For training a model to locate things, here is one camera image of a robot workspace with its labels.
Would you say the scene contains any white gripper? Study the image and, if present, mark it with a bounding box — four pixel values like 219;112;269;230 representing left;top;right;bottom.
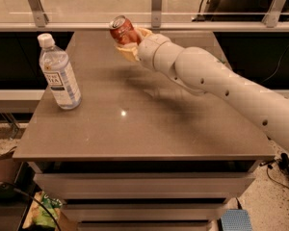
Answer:
116;27;184;73

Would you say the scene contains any red coke can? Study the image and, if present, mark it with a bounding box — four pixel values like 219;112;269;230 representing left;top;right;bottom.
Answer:
109;15;141;45

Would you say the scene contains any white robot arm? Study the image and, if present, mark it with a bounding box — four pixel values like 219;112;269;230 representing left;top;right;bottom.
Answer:
111;28;289;153

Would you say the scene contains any clear plastic water bottle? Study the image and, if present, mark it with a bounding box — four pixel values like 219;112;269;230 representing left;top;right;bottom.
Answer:
38;33;82;110

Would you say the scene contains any grey drawer cabinet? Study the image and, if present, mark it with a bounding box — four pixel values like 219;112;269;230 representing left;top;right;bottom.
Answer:
14;31;274;231

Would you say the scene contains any metal glass railing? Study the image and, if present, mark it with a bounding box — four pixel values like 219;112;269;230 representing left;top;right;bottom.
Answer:
0;0;289;32

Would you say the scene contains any green snack bag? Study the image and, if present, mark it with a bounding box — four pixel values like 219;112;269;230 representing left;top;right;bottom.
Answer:
22;191;63;231

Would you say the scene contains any blue textured pad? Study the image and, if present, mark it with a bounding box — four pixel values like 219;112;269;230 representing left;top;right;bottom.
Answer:
221;209;252;231

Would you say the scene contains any black cable on left floor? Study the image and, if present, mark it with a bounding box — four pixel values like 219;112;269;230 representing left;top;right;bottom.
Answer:
0;180;63;231

